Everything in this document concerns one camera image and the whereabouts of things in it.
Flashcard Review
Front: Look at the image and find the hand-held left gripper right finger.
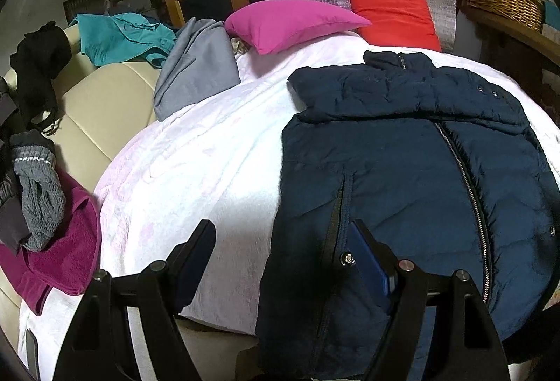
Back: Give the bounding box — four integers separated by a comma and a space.
348, 219, 512, 381

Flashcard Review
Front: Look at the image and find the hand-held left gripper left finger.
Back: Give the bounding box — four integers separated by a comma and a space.
52, 219, 217, 381

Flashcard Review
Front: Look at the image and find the navy padded jacket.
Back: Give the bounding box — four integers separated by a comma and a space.
256, 51, 560, 381

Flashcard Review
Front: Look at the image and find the white bed sheet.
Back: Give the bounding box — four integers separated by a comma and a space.
17, 24, 560, 381

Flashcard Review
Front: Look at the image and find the magenta towel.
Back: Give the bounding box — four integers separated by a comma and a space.
0, 169, 102, 316

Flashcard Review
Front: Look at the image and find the grey knitted garment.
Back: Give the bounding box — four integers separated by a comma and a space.
9, 132, 66, 253

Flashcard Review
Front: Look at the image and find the beige sofa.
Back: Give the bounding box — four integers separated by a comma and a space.
0, 24, 176, 320

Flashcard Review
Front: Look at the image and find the dark grey shiny jacket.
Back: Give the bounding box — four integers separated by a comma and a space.
0, 77, 27, 255

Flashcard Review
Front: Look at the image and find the black phone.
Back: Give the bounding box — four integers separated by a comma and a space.
25, 329, 41, 381

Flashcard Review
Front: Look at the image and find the teal garment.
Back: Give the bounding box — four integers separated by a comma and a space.
70, 12, 178, 69

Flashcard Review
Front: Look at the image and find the red pillow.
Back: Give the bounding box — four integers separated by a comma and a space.
345, 0, 442, 53

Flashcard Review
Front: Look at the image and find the magenta pillow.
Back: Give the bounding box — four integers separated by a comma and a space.
224, 0, 372, 56

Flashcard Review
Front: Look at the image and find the black garment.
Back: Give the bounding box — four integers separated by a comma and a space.
9, 21, 73, 136

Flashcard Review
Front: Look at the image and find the wooden side table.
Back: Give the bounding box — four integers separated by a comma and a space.
459, 2, 560, 119

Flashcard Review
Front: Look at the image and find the teal box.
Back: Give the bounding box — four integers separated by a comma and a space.
541, 0, 560, 36

